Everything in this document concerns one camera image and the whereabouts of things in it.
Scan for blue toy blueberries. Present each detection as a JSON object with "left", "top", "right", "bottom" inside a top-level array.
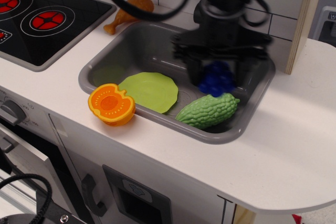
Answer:
[{"left": 198, "top": 61, "right": 236, "bottom": 97}]

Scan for black toy faucet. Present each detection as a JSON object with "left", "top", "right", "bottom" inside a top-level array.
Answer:
[{"left": 193, "top": 0, "right": 207, "bottom": 30}]

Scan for grey toy sink basin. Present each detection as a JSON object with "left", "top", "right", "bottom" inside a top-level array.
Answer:
[{"left": 78, "top": 22, "right": 275, "bottom": 144}]

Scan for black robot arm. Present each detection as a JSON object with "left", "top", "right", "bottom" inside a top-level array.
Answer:
[{"left": 172, "top": 0, "right": 272, "bottom": 86}]

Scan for oven door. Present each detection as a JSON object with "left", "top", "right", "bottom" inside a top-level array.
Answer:
[{"left": 1, "top": 125, "right": 76, "bottom": 214}]

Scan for grey cabinet door handle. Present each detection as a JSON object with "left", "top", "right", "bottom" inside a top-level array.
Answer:
[{"left": 81, "top": 174, "right": 107, "bottom": 217}]

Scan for light green toy plate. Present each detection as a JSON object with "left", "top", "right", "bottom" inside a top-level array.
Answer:
[{"left": 119, "top": 72, "right": 178, "bottom": 113}]

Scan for black toy stove top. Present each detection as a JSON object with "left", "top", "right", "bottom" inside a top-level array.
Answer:
[{"left": 1, "top": 0, "right": 117, "bottom": 72}]

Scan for grey oven knob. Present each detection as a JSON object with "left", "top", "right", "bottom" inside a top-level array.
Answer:
[{"left": 1, "top": 100, "right": 26, "bottom": 126}]

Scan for black braided cable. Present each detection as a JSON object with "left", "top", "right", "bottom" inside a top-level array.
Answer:
[{"left": 0, "top": 0, "right": 194, "bottom": 224}]

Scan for green toy bitter gourd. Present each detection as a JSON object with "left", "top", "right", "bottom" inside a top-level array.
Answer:
[{"left": 175, "top": 93, "right": 240, "bottom": 130}]

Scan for grey dishwasher panel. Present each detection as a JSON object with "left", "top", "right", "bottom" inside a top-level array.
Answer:
[{"left": 102, "top": 165, "right": 173, "bottom": 224}]

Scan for wooden side panel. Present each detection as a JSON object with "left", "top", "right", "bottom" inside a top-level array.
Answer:
[{"left": 284, "top": 0, "right": 319, "bottom": 75}]

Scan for orange toy pumpkin half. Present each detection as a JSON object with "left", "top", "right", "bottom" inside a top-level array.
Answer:
[{"left": 88, "top": 83, "right": 135, "bottom": 126}]

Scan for grey background appliance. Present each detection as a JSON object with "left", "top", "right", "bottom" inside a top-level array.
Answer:
[{"left": 312, "top": 6, "right": 335, "bottom": 47}]

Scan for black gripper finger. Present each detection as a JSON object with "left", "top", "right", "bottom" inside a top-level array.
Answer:
[
  {"left": 234, "top": 58, "right": 258, "bottom": 88},
  {"left": 186, "top": 60, "right": 203, "bottom": 86}
]

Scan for brown toy chicken drumstick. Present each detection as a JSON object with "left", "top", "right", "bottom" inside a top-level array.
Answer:
[{"left": 103, "top": 0, "right": 154, "bottom": 35}]

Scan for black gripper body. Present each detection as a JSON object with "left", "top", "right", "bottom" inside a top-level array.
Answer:
[{"left": 171, "top": 16, "right": 272, "bottom": 61}]

